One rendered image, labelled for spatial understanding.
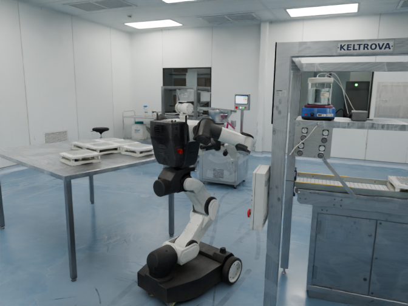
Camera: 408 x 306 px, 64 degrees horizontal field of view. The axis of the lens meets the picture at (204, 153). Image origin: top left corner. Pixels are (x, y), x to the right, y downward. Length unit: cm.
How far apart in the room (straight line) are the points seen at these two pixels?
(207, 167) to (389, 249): 308
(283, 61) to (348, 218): 124
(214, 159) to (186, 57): 385
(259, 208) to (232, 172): 336
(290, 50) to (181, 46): 686
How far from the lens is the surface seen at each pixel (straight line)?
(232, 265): 250
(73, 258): 268
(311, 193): 221
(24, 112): 666
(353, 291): 255
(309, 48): 145
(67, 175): 244
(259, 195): 141
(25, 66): 671
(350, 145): 729
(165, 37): 846
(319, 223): 233
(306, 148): 211
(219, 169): 483
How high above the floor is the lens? 140
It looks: 11 degrees down
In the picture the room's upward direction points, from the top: 1 degrees clockwise
